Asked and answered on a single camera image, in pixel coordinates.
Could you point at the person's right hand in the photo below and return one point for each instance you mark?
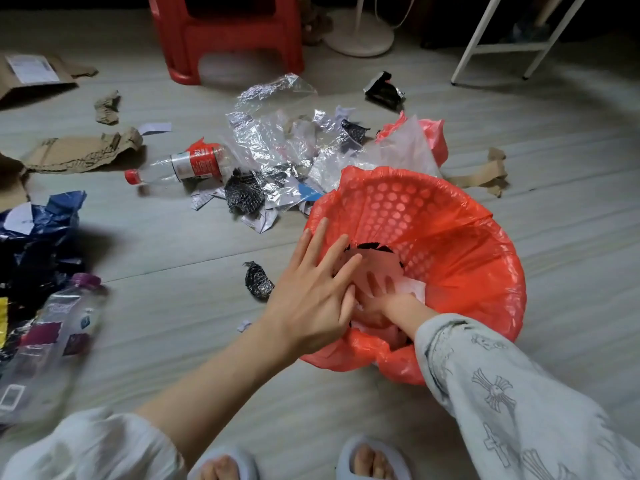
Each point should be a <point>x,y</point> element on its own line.
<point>382,307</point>

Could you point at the person's left hand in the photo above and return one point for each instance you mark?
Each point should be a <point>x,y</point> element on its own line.
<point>310,304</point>

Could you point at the white poly mailer bag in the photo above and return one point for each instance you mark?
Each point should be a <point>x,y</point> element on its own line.
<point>412,289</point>

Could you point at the black patterned plastic piece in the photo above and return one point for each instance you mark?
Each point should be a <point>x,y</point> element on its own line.
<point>258,280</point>
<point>356,130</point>
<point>244,192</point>

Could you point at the small paper ball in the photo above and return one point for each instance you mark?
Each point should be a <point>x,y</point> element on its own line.
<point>244,325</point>

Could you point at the waste basket with red bag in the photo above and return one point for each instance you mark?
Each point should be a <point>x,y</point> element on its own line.
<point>460,244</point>

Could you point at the blue white torn packet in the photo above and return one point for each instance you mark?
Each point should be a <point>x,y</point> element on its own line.
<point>310,192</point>

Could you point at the silver foil wrapper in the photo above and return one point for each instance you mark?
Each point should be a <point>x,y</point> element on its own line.
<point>270,149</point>

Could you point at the brown paper strip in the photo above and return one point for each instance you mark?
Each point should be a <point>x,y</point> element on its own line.
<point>480,177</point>

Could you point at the clear bottle red label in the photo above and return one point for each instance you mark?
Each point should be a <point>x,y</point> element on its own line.
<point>200,162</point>

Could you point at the clear crinkled plastic bag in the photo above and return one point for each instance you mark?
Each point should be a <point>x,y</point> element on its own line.
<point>270,99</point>

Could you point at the white rectangular paper slip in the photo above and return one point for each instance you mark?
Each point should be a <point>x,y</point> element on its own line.
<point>155,128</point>

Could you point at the clear bottle purple cap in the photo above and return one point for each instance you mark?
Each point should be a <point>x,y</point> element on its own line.
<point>50,344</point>

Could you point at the blue plastic bag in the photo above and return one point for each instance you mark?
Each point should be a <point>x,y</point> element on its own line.
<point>55,209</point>

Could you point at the torn cardboard pieces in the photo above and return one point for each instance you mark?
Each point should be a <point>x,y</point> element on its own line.
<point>75,152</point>

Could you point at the black yellow snack wrapper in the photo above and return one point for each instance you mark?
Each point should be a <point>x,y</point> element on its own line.
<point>30,279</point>

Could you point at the rounded white paper bit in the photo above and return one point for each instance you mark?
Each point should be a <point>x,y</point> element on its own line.
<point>19,219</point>

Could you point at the person's left forearm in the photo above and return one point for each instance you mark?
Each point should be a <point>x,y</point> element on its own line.
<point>215,389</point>

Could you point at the person's right foot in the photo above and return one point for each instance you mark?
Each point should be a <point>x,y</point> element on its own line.
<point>372,464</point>

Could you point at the person's foot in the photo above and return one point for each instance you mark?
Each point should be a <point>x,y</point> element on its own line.
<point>220,469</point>
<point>372,464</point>

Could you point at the person's printed right sleeve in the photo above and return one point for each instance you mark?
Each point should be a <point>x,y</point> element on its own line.
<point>525,409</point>

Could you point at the person's left foot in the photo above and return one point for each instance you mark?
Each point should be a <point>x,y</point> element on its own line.
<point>220,469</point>

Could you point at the person's white left sleeve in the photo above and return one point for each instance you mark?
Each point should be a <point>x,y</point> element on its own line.
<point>90,449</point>

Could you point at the light blue right slipper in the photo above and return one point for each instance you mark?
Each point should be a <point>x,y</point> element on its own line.
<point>345,459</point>

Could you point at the light blue slipper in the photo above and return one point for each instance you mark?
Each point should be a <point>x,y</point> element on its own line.
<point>240,459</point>
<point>345,459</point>

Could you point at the light blue left slipper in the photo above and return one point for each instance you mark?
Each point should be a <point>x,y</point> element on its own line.
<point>240,459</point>

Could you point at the white round stand base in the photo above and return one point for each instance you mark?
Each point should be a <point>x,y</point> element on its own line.
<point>360,39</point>

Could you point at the red plastic stool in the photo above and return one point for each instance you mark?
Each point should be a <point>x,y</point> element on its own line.
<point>230,37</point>

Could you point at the white metal frame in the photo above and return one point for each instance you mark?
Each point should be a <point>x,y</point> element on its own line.
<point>480,47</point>

